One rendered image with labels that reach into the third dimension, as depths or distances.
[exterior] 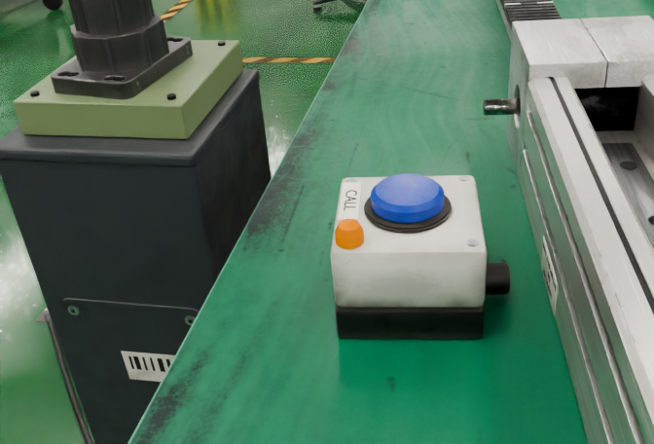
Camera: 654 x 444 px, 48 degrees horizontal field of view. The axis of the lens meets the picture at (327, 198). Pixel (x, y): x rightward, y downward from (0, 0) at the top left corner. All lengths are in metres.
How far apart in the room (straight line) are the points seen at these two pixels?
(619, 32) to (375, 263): 0.27
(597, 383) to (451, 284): 0.09
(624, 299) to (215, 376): 0.21
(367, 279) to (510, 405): 0.09
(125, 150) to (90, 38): 0.11
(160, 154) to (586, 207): 0.39
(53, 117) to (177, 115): 0.12
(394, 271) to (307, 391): 0.08
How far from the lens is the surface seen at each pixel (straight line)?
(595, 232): 0.35
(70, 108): 0.69
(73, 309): 0.79
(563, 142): 0.42
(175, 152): 0.64
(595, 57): 0.52
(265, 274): 0.47
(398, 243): 0.38
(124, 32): 0.69
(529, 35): 0.56
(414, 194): 0.39
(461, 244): 0.38
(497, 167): 0.57
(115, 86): 0.67
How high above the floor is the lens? 1.06
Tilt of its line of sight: 31 degrees down
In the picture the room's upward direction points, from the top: 5 degrees counter-clockwise
